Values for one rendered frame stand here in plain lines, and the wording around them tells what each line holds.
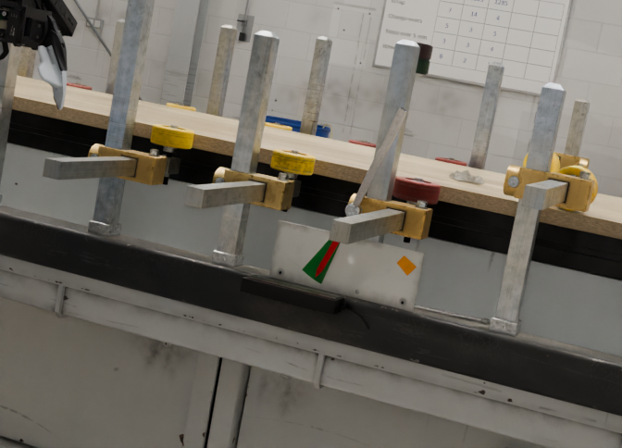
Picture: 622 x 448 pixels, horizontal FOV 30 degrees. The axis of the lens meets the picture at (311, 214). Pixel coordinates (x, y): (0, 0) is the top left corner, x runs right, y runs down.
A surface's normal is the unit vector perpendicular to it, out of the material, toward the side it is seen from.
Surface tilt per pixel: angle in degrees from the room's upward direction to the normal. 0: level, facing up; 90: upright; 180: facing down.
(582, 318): 90
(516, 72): 90
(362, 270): 90
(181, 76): 90
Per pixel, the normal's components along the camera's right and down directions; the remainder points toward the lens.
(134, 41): -0.33, 0.06
